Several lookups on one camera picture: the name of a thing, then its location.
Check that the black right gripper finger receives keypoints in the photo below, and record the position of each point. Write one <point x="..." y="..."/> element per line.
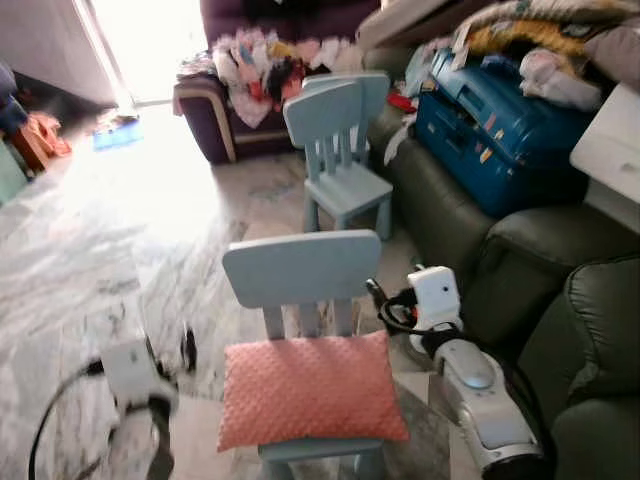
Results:
<point x="376" y="290"/>

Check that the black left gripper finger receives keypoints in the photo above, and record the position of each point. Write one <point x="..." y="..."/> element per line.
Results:
<point x="151" y="352"/>
<point x="189" y="350"/>

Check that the pink dotted pillow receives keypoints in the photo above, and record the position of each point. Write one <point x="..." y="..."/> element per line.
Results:
<point x="310" y="390"/>

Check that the purple sofa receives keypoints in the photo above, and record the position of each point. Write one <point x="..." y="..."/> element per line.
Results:
<point x="215" y="135"/>

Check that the light blue wooden chair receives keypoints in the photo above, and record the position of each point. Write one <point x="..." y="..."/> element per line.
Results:
<point x="300" y="265"/>
<point x="345" y="190"/>
<point x="375" y="90"/>

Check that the blue hard suitcase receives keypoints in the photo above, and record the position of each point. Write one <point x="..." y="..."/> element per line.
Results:
<point x="490" y="140"/>

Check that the small red item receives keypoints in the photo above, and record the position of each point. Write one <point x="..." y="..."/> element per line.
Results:
<point x="400" y="101"/>

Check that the blue floor mat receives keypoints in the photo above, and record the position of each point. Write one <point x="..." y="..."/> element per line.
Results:
<point x="118" y="135"/>

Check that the teal plastic bin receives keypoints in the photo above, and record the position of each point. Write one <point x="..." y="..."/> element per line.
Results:
<point x="10" y="175"/>

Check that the white box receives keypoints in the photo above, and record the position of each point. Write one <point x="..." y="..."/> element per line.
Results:
<point x="615" y="150"/>

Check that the orange bag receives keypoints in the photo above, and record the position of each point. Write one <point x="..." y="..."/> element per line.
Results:
<point x="45" y="140"/>

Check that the pile of colourful clothes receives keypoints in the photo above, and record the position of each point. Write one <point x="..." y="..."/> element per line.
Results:
<point x="260" y="70"/>

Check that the beige board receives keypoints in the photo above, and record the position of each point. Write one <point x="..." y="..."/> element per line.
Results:
<point x="410" y="20"/>

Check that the pink white cloth bundle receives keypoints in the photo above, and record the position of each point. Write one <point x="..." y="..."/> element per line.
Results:
<point x="555" y="80"/>

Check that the dark blue object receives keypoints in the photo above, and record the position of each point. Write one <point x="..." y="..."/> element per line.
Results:
<point x="10" y="100"/>

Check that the yellow patterned blanket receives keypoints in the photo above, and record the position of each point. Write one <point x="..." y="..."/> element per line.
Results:
<point x="520" y="35"/>

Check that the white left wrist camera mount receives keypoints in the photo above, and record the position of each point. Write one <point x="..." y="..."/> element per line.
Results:
<point x="130" y="372"/>

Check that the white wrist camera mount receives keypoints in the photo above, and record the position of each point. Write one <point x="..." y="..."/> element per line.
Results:
<point x="130" y="372"/>
<point x="435" y="295"/>

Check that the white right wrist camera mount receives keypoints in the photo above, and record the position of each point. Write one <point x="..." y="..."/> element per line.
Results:
<point x="435" y="295"/>

